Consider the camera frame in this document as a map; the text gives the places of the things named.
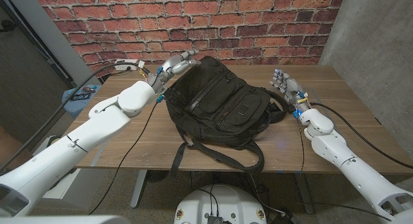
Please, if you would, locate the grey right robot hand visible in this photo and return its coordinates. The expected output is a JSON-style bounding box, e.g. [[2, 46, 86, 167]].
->
[[270, 68, 310, 117]]

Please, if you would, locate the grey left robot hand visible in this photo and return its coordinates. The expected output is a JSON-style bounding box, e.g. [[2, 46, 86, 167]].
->
[[148, 49, 201, 96]]

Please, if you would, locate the black backpack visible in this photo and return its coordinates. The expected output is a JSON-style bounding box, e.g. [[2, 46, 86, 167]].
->
[[163, 55, 290, 181]]

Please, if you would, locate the white power strip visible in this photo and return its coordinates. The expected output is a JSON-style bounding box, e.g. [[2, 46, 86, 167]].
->
[[114, 58, 140, 72]]

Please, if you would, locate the red brick print backdrop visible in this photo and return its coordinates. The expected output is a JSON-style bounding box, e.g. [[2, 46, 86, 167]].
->
[[32, 0, 346, 78]]

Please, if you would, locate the black smartphone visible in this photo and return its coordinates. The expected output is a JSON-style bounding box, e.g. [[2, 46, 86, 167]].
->
[[69, 92, 91, 101]]

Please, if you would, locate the blue round stool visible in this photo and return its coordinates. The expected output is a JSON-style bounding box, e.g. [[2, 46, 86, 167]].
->
[[61, 84, 101, 119]]

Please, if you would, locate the grey table leg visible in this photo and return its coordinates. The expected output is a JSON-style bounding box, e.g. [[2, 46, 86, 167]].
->
[[130, 169, 149, 209], [293, 172, 316, 214]]

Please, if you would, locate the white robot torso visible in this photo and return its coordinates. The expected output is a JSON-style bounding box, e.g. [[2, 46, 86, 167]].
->
[[173, 184, 268, 224]]

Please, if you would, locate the white yellow sneaker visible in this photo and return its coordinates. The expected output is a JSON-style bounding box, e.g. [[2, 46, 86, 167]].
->
[[38, 135, 62, 150]]

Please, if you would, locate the person's bare leg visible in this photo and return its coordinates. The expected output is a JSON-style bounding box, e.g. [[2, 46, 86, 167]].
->
[[0, 123, 33, 173]]

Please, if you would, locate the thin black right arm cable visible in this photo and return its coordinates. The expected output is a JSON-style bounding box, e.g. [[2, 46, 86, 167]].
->
[[296, 117, 306, 173]]

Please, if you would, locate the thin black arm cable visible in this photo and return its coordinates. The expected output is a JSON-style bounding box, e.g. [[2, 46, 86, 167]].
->
[[88, 101, 159, 215], [296, 117, 306, 173]]

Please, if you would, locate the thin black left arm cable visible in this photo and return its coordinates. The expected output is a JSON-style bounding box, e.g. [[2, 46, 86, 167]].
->
[[88, 101, 159, 215]]

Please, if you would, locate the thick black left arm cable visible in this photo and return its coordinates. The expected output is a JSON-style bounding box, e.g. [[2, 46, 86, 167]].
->
[[0, 61, 151, 172]]

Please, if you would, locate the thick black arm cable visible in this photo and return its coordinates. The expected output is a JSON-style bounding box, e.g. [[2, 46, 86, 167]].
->
[[309, 102, 413, 169], [0, 61, 151, 172]]

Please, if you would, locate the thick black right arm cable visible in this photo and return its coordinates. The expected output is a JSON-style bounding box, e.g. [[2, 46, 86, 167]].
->
[[309, 102, 413, 169]]

